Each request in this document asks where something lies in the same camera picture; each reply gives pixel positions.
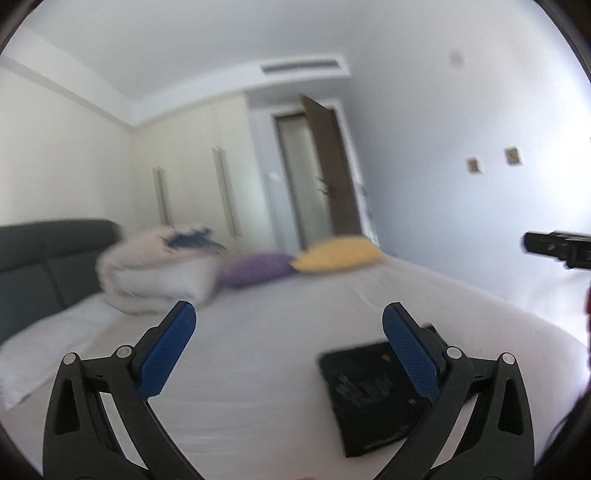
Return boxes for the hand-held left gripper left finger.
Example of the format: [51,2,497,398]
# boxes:
[42,301,205,480]

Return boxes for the cream wardrobe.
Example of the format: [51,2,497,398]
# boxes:
[131,95,278,251]

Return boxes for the bed with white sheet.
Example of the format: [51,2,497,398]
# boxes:
[0,258,590,480]

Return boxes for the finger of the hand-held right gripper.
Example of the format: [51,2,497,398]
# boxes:
[523,230,591,269]

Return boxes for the white pillow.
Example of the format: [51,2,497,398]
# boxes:
[0,295,122,409]

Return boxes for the beige printed duvet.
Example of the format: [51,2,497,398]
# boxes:
[96,224,228,315]

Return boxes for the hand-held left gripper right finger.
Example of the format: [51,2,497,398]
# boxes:
[373,302,535,480]

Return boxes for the black pants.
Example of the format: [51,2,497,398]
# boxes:
[316,325,451,459]

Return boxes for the dark grey headboard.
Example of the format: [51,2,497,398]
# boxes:
[0,219,122,345]

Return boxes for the purple pillow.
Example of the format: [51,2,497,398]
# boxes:
[217,253,299,288]

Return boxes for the white air vent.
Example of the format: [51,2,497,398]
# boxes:
[260,58,341,75]

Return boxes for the yellow pillow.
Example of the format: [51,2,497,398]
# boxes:
[291,235,385,273]

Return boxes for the brown door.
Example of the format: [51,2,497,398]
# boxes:
[299,94,363,236]

